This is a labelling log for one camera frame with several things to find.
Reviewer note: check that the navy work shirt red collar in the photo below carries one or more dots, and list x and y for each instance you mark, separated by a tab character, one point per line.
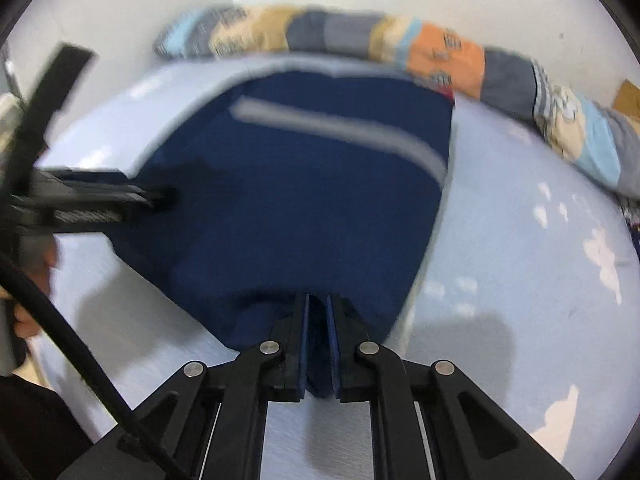
293	184

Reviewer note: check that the striped patchwork rolled quilt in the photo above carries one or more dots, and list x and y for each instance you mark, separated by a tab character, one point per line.
601	142

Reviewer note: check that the dark patterned crumpled cloth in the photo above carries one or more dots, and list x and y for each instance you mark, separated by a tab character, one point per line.
631	212

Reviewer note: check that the person's hand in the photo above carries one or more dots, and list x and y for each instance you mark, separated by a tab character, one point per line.
38	256

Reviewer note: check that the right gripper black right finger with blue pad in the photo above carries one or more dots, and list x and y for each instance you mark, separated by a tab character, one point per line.
428	421

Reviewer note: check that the wooden headboard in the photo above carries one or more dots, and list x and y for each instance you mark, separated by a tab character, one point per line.
627	100

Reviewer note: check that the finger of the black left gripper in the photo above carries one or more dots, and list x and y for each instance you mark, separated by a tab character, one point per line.
35	201

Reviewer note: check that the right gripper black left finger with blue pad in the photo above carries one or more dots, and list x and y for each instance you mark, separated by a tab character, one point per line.
211	420

